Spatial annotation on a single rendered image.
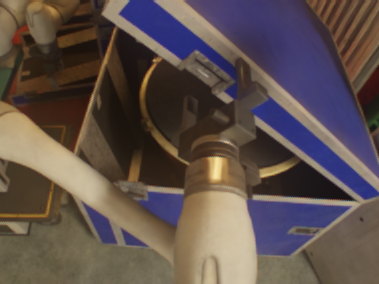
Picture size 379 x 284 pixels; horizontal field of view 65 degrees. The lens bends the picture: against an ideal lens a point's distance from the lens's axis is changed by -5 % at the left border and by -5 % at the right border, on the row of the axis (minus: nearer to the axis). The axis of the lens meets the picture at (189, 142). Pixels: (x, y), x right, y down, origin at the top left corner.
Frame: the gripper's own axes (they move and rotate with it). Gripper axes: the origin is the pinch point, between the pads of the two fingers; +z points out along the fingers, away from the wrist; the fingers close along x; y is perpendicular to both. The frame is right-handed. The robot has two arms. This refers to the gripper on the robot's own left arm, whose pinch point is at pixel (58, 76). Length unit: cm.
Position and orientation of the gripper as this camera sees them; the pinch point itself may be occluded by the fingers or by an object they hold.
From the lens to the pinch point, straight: 162.7
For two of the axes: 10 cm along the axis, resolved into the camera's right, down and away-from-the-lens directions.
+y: 9.9, 0.0, 1.0
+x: -0.6, -8.2, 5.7
